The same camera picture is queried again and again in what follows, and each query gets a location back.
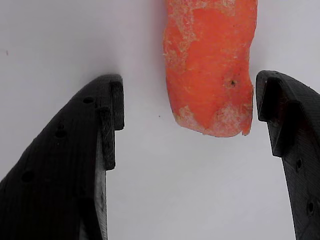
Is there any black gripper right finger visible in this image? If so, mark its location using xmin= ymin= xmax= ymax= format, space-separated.
xmin=255 ymin=70 xmax=320 ymax=240

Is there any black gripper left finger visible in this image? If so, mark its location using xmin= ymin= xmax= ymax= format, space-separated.
xmin=0 ymin=74 xmax=125 ymax=240

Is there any orange carrot piece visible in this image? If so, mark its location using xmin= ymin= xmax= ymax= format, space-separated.
xmin=162 ymin=0 xmax=259 ymax=138

